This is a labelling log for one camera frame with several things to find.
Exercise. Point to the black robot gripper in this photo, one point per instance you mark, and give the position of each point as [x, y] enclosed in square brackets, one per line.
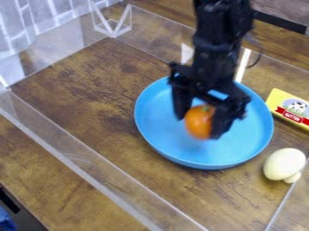
[207, 80]

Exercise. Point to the orange toy ball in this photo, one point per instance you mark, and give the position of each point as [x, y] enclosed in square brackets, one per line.
[198, 121]

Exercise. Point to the blue round tray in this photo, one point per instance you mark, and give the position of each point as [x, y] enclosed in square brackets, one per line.
[164, 133]

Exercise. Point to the yellow butter box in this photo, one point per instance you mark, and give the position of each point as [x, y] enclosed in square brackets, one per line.
[289, 108]

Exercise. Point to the cream toy mushroom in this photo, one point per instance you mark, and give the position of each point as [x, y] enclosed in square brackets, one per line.
[283, 165]

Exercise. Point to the black bar on floor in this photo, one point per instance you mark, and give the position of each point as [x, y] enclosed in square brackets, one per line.
[279, 22]

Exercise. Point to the white patterned cloth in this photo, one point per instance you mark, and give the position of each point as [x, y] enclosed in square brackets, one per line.
[26, 18]

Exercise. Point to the clear acrylic enclosure wall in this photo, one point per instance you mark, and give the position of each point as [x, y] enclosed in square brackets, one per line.
[75, 162]

